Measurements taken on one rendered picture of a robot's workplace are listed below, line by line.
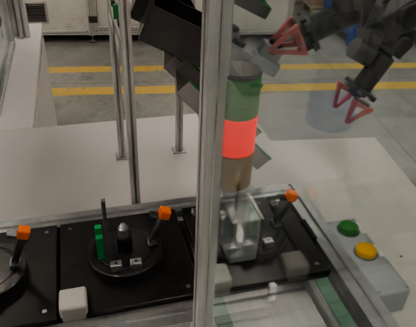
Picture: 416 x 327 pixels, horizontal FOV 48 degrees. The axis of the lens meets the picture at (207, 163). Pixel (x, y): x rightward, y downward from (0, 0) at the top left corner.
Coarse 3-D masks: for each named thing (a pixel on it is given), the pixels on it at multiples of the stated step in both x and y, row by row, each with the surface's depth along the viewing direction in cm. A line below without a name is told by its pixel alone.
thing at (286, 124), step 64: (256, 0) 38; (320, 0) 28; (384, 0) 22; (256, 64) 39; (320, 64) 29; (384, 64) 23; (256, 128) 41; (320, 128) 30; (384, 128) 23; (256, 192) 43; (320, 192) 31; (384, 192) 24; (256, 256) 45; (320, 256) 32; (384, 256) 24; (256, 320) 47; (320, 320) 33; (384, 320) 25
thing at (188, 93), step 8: (184, 64) 110; (192, 64) 110; (176, 72) 110; (184, 72) 111; (192, 72) 111; (176, 80) 106; (184, 80) 111; (192, 80) 112; (176, 88) 102; (184, 88) 100; (192, 88) 100; (184, 96) 101; (192, 96) 101; (192, 104) 102
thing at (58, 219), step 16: (112, 208) 103; (128, 208) 103; (144, 208) 104; (176, 208) 104; (0, 224) 97; (16, 224) 98; (32, 224) 98; (48, 224) 98; (176, 304) 82; (192, 304) 82; (80, 320) 79; (96, 320) 79; (112, 320) 79; (128, 320) 79; (144, 320) 80; (160, 320) 79; (176, 320) 79; (192, 320) 79
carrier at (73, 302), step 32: (64, 224) 97; (96, 224) 97; (128, 224) 94; (64, 256) 89; (96, 256) 87; (128, 256) 87; (160, 256) 88; (64, 288) 83; (96, 288) 83; (128, 288) 83; (160, 288) 84; (192, 288) 84; (64, 320) 78
